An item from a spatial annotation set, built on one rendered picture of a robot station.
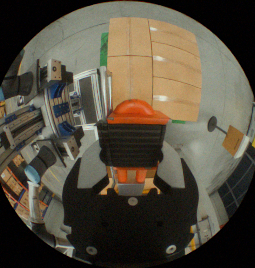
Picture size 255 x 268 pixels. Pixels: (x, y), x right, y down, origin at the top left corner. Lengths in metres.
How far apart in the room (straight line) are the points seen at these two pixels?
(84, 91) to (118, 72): 0.62
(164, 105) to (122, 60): 0.57
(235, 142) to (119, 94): 1.83
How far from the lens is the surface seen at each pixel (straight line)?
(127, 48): 0.90
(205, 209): 1.38
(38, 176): 0.59
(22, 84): 0.60
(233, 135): 1.80
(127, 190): 0.22
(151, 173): 0.47
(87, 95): 1.25
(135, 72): 0.81
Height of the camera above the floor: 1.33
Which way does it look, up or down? 63 degrees down
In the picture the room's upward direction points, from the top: 175 degrees counter-clockwise
